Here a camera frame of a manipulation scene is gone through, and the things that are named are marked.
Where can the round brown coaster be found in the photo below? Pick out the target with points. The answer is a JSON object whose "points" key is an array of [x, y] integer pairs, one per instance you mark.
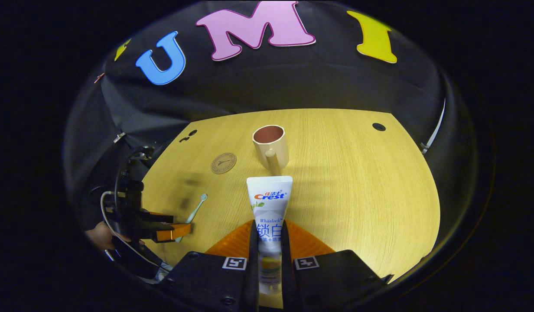
{"points": [[223, 163]]}

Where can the black backdrop cloth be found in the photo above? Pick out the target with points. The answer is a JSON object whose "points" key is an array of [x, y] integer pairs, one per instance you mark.
{"points": [[258, 82]]}

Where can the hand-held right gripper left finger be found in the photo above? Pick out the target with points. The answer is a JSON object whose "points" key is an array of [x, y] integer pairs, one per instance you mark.
{"points": [[215, 277]]}

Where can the white toothpaste tube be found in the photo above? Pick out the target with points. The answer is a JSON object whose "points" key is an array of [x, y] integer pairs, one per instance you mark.
{"points": [[270, 208]]}

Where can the light green toothbrush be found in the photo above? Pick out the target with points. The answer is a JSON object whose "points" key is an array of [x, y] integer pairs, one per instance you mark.
{"points": [[195, 212]]}

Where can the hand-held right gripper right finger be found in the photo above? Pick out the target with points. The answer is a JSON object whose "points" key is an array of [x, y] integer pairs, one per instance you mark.
{"points": [[332, 277]]}

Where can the silver metal clip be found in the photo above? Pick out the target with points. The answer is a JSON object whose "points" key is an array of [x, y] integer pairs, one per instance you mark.
{"points": [[119, 138]]}

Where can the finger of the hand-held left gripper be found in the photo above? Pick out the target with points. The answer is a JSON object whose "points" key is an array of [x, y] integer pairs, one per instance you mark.
{"points": [[174, 233], [156, 216]]}

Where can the beige cup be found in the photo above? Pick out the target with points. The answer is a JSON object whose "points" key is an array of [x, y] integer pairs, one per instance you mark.
{"points": [[273, 149]]}

